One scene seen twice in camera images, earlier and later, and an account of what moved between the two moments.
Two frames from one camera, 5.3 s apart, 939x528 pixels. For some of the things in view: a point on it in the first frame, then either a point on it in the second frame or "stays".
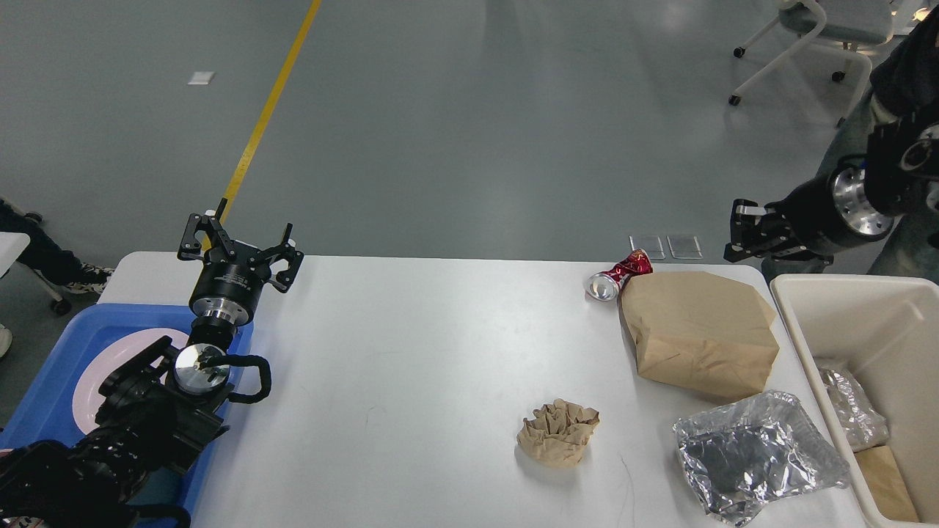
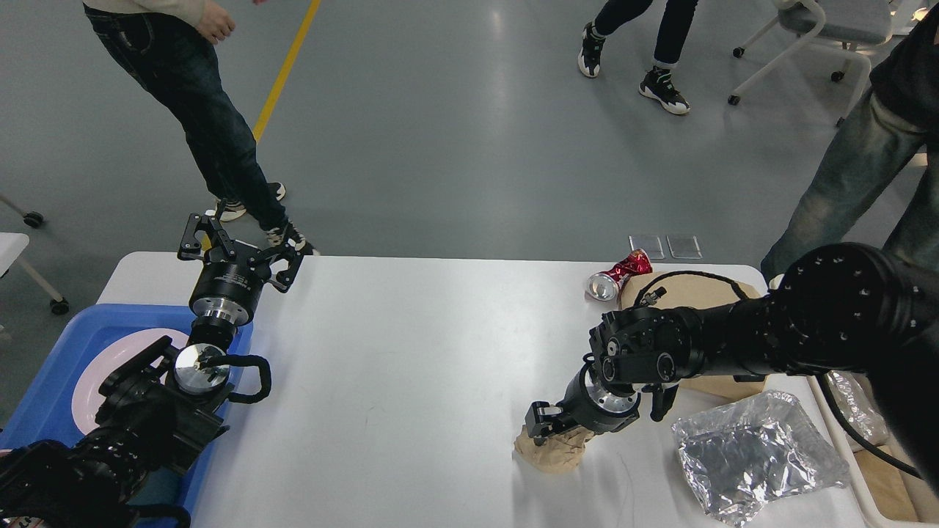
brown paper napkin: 557,433 stays
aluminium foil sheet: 744,455 stays
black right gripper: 838,211 to 587,401
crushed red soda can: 607,285 stays
